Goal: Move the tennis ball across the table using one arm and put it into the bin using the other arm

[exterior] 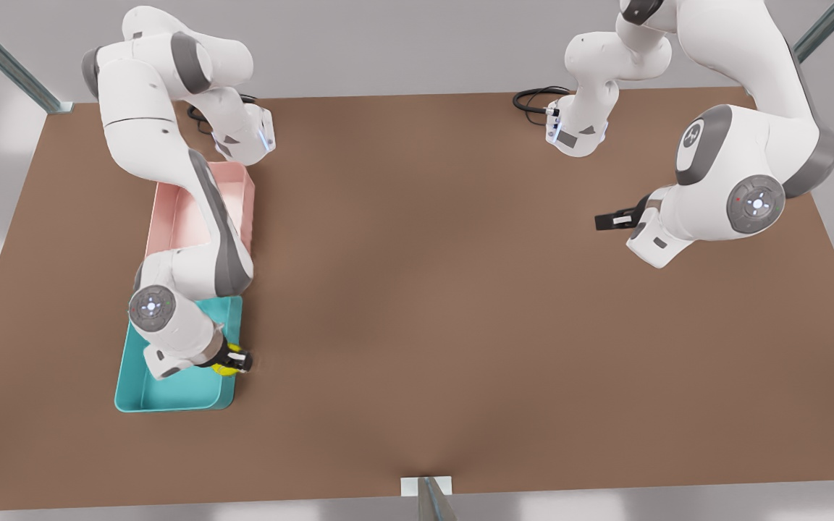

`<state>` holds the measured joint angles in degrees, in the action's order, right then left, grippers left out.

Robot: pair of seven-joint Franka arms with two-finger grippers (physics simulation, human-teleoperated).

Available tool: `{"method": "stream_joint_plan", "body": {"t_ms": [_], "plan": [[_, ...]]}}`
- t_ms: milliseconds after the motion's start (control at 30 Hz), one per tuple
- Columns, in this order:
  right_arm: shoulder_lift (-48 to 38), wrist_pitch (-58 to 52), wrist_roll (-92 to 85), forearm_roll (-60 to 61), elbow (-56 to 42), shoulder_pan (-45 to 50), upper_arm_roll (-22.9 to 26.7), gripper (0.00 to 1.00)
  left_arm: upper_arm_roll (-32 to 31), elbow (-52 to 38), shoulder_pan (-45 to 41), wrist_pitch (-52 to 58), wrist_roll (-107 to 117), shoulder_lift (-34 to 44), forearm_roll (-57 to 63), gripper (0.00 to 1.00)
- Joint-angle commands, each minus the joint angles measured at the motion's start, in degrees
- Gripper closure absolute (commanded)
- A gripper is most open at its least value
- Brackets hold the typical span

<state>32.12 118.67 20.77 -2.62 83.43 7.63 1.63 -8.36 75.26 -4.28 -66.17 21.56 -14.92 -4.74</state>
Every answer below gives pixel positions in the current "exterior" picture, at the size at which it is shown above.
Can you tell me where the pink plastic tray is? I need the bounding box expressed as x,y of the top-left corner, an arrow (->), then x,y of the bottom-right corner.
144,161 -> 256,259

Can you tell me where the teal plastic tray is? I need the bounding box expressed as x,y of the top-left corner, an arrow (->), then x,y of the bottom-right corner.
114,295 -> 244,413

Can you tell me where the yellow fruit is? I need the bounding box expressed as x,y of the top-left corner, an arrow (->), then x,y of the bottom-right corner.
212,343 -> 243,379

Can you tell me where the silver frame post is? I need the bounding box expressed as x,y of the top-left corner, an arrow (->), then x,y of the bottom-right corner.
792,0 -> 834,64
400,475 -> 458,521
0,4 -> 74,115

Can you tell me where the black cable loop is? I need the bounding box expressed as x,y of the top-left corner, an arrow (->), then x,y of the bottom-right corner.
186,94 -> 258,135
512,86 -> 571,127

